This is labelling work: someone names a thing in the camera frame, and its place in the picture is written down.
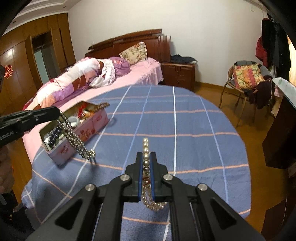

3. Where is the wooden nightstand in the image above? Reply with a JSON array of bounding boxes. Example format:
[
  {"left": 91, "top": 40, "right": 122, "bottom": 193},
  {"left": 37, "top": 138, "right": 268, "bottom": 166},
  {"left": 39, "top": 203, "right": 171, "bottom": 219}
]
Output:
[{"left": 160, "top": 61, "right": 196, "bottom": 91}]

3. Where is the pink patchwork quilt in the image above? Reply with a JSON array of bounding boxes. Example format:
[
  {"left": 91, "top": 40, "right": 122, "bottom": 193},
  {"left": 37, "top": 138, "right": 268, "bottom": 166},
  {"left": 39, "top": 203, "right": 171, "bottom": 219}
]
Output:
[{"left": 23, "top": 57, "right": 116, "bottom": 111}]

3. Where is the colourful patterned cushion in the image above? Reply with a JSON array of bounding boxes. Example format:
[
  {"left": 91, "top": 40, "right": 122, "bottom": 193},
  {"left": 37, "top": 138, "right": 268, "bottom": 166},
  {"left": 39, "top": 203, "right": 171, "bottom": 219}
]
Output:
[{"left": 232, "top": 63, "right": 266, "bottom": 91}]

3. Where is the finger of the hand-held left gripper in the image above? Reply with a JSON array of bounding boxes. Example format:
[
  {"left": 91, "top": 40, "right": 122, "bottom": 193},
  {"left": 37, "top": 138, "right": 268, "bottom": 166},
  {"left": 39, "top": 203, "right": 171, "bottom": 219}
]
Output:
[{"left": 0, "top": 106, "right": 61, "bottom": 133}]

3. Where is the floral pillow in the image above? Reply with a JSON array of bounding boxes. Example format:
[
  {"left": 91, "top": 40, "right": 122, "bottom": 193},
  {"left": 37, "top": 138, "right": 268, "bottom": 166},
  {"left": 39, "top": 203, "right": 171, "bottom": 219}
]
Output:
[{"left": 119, "top": 42, "right": 148, "bottom": 65}]

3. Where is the red wardrobe ornament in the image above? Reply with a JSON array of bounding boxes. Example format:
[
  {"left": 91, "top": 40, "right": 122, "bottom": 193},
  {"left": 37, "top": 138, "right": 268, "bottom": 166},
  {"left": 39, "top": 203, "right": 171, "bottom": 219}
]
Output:
[{"left": 4, "top": 64, "right": 14, "bottom": 79}]

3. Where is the white pearl necklace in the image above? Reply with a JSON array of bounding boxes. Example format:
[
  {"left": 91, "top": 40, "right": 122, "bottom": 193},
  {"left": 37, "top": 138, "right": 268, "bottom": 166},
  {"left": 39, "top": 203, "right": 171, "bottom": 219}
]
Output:
[{"left": 141, "top": 137, "right": 168, "bottom": 212}]

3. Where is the dark cloth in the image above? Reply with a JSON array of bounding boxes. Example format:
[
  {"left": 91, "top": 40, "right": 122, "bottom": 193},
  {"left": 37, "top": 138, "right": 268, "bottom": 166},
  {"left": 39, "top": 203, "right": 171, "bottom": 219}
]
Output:
[{"left": 0, "top": 190, "right": 35, "bottom": 234}]

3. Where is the dark bead bracelet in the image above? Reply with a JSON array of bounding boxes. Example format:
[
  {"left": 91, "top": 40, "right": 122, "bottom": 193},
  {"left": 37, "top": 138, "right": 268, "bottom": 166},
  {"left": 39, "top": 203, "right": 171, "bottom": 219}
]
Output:
[{"left": 47, "top": 129, "right": 62, "bottom": 147}]

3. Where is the purple blanket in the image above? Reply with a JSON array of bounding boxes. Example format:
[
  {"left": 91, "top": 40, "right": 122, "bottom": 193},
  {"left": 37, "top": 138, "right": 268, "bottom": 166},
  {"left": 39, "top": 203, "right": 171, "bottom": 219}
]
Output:
[{"left": 109, "top": 56, "right": 131, "bottom": 77}]

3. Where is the grey bead necklace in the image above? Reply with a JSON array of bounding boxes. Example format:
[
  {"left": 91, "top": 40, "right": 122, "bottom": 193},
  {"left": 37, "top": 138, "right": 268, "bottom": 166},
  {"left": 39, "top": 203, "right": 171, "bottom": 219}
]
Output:
[{"left": 56, "top": 111, "right": 96, "bottom": 160}]

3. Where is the red hanging jacket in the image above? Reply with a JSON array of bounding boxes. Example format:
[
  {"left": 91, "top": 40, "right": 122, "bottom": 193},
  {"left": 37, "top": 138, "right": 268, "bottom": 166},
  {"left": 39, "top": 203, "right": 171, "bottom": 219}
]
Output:
[{"left": 255, "top": 37, "right": 265, "bottom": 61}]

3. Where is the white printed desk cover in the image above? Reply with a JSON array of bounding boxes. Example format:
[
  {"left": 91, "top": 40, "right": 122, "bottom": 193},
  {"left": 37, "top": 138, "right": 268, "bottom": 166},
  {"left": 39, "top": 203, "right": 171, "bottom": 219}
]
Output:
[{"left": 272, "top": 77, "right": 296, "bottom": 109}]

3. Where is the wooden wardrobe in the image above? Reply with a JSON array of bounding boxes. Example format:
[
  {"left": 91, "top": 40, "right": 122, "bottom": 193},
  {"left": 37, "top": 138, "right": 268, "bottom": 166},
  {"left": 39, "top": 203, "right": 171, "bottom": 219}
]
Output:
[{"left": 0, "top": 13, "right": 77, "bottom": 116}]

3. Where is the wooden chair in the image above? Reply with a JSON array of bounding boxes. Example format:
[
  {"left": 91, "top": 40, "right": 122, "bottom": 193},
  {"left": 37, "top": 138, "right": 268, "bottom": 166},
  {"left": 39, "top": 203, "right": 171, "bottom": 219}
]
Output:
[{"left": 218, "top": 61, "right": 273, "bottom": 127}]

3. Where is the pale green jade bangle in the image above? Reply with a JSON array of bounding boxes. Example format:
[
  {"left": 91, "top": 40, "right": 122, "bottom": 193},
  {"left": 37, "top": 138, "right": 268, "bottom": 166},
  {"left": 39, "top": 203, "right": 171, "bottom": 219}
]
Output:
[{"left": 68, "top": 116, "right": 81, "bottom": 130}]

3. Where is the pink metal tin box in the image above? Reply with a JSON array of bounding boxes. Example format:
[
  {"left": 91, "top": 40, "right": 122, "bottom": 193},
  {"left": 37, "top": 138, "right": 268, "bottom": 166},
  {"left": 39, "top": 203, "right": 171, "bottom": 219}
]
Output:
[{"left": 39, "top": 100, "right": 110, "bottom": 166}]

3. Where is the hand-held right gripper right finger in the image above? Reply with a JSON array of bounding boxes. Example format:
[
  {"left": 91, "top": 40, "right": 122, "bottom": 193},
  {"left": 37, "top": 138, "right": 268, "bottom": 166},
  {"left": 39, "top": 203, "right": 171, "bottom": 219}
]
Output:
[{"left": 149, "top": 152, "right": 266, "bottom": 241}]

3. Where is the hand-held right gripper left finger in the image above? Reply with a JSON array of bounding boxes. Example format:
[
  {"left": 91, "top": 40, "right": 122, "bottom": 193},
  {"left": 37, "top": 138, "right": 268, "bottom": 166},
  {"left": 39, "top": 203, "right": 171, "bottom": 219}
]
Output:
[{"left": 26, "top": 152, "right": 144, "bottom": 241}]

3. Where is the brown wooden bead bracelet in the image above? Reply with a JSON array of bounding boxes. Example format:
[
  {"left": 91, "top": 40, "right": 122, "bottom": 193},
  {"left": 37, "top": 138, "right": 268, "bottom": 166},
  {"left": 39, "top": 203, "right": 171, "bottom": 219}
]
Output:
[{"left": 87, "top": 102, "right": 110, "bottom": 114}]

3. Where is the dark folded garment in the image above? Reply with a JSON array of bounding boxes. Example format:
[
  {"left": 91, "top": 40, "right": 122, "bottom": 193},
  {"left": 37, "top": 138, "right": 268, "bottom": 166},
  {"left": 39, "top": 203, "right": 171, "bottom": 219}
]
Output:
[{"left": 170, "top": 54, "right": 198, "bottom": 64}]

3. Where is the dark wooden desk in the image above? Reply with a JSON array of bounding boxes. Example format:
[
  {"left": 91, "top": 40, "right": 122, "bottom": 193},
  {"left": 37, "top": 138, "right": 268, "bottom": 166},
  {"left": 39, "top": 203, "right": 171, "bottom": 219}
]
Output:
[{"left": 261, "top": 97, "right": 296, "bottom": 237}]

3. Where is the dark brown garment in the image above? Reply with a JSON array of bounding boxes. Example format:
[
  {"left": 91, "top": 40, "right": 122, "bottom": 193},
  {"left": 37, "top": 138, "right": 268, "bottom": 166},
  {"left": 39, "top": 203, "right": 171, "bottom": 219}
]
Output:
[{"left": 245, "top": 80, "right": 273, "bottom": 110}]

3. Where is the blue plaid tablecloth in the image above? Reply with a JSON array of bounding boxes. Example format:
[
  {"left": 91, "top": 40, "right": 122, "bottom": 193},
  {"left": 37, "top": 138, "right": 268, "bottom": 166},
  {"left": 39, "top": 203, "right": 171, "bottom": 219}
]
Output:
[{"left": 21, "top": 85, "right": 252, "bottom": 241}]

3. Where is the black hanging coat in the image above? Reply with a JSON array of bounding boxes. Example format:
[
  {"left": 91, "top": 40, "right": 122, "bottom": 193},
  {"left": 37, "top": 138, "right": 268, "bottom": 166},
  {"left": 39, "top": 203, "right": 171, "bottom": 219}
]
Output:
[{"left": 261, "top": 14, "right": 292, "bottom": 81}]

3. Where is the wooden bed with pink sheet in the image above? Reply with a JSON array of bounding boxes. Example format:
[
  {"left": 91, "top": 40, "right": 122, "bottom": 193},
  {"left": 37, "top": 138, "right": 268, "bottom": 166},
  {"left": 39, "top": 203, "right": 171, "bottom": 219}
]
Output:
[{"left": 22, "top": 28, "right": 171, "bottom": 163}]

